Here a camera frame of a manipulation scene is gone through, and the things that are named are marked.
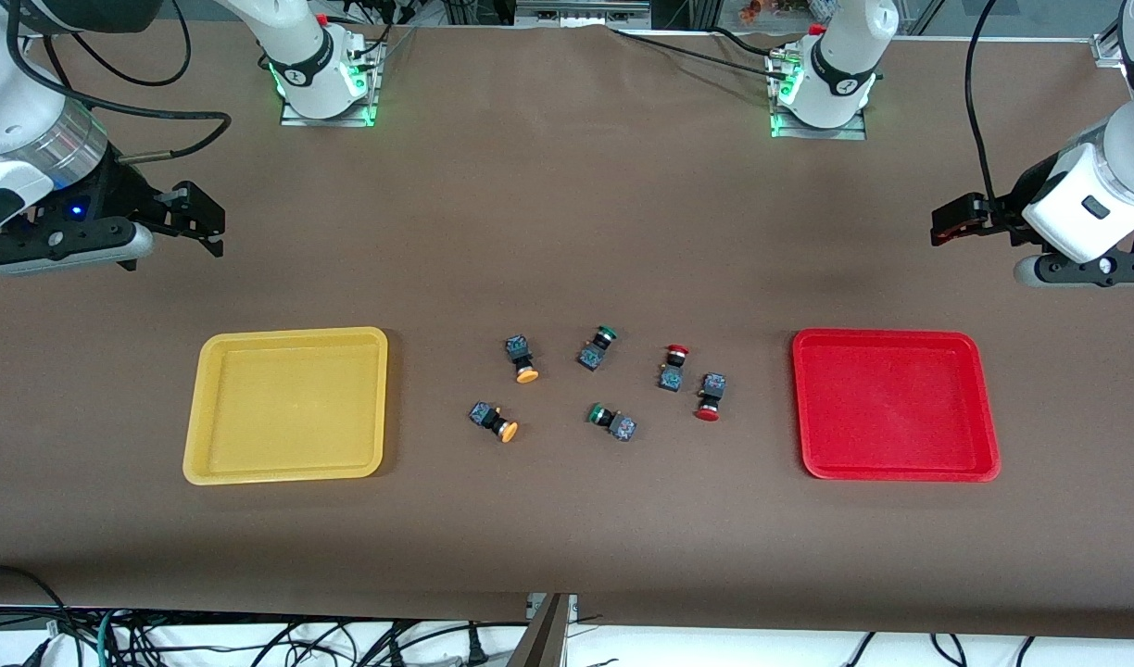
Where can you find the green mushroom push button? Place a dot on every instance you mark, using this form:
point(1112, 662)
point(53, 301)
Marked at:
point(588, 356)
point(623, 427)

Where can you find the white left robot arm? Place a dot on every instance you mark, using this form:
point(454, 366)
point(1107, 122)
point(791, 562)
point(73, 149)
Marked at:
point(845, 56)

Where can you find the aluminium frame profile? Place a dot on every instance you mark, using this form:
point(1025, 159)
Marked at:
point(576, 14)

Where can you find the brown table cover sheet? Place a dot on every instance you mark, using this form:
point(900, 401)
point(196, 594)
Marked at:
point(567, 232)

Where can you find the yellow mushroom push button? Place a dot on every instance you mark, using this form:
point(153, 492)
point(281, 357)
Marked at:
point(519, 350)
point(483, 414)

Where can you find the red plastic tray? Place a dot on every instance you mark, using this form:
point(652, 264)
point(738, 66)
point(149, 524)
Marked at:
point(891, 408)

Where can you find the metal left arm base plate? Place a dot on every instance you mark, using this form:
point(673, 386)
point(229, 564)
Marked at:
point(845, 132)

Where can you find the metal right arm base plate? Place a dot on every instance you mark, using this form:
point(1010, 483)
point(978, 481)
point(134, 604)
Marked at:
point(298, 119)

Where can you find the metal table corner bracket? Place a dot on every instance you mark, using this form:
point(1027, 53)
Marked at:
point(1106, 51)

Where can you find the small metal bracket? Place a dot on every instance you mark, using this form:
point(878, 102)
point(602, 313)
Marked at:
point(573, 607)

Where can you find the dark table support post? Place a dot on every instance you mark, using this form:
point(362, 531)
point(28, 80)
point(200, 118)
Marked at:
point(544, 639)

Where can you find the red mushroom push button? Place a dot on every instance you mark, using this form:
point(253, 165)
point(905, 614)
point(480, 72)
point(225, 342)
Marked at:
point(671, 378)
point(712, 385)

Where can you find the yellow plastic tray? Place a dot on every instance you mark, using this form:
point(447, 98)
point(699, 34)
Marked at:
point(289, 408)

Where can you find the black power plug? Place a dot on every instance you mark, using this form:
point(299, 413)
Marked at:
point(477, 653)

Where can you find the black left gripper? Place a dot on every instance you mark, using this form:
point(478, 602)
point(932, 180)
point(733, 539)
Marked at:
point(1004, 212)

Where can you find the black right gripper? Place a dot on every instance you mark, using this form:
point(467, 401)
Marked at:
point(122, 196)

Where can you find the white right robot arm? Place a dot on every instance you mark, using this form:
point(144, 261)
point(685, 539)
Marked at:
point(294, 42)

